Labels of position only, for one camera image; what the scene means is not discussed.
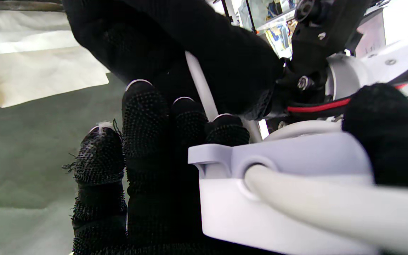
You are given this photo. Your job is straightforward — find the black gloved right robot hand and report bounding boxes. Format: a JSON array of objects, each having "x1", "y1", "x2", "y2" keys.
[{"x1": 62, "y1": 80, "x2": 408, "y2": 255}]

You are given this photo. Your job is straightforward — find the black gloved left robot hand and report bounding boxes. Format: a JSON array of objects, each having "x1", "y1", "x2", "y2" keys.
[{"x1": 62, "y1": 0, "x2": 286, "y2": 121}]

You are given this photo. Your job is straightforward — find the white power strip with cord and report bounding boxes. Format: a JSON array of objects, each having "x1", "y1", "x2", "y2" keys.
[{"x1": 185, "y1": 51, "x2": 408, "y2": 255}]

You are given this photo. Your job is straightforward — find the beige sofa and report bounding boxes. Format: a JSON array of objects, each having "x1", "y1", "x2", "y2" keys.
[{"x1": 0, "y1": 0, "x2": 111, "y2": 108}]

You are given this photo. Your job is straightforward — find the left arm red black cable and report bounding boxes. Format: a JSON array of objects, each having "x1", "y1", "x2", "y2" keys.
[{"x1": 287, "y1": 67, "x2": 408, "y2": 114}]

